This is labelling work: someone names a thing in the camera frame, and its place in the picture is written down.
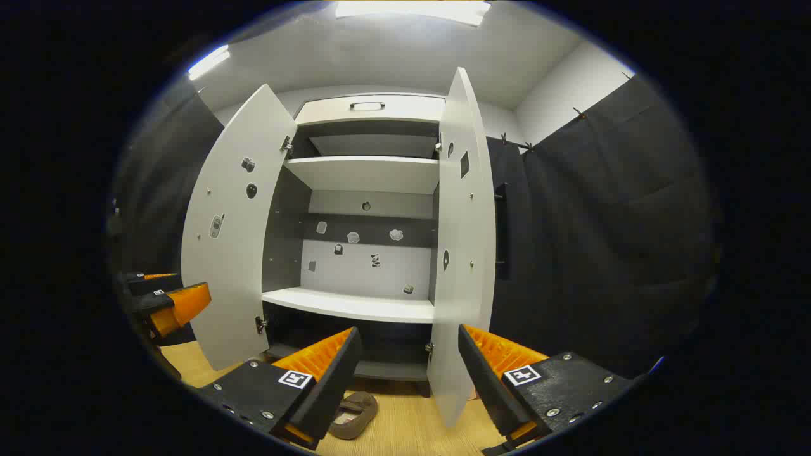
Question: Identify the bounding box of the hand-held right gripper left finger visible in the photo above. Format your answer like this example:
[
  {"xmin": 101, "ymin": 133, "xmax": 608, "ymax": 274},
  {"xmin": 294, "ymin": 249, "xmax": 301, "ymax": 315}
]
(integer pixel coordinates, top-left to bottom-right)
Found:
[{"xmin": 193, "ymin": 326, "xmax": 363, "ymax": 452}]

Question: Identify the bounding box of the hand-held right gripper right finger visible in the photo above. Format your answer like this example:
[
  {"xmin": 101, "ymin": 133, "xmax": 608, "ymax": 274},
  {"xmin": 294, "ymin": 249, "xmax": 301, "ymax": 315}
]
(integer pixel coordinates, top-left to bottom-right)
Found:
[{"xmin": 458, "ymin": 324, "xmax": 635, "ymax": 447}]

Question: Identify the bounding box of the brown fuzzy shoe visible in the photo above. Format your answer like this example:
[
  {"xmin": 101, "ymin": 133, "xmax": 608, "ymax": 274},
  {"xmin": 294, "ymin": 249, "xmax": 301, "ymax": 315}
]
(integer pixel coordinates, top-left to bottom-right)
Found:
[{"xmin": 328, "ymin": 391, "xmax": 379, "ymax": 441}]

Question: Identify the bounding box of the white cabinet door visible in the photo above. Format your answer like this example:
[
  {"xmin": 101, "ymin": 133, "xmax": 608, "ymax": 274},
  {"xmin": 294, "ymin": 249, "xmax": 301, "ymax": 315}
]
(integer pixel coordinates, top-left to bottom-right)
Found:
[
  {"xmin": 426, "ymin": 66, "xmax": 511, "ymax": 428},
  {"xmin": 181, "ymin": 84, "xmax": 298, "ymax": 371}
]

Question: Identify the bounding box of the white shoe cabinet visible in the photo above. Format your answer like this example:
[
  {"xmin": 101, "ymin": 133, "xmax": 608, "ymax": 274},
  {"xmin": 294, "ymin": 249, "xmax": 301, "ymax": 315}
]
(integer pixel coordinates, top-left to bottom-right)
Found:
[{"xmin": 262, "ymin": 94, "xmax": 447, "ymax": 398}]

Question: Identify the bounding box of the black backdrop cloth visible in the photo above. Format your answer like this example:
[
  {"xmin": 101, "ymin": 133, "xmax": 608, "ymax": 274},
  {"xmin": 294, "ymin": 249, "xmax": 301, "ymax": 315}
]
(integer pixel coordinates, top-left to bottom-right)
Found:
[
  {"xmin": 487, "ymin": 136, "xmax": 533, "ymax": 330},
  {"xmin": 523, "ymin": 73, "xmax": 720, "ymax": 381}
]

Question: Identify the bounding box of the large ceiling light panel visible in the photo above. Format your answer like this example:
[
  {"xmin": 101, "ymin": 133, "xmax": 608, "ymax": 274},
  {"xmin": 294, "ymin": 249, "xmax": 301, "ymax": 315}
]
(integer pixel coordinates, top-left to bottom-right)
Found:
[{"xmin": 335, "ymin": 0, "xmax": 492, "ymax": 27}]

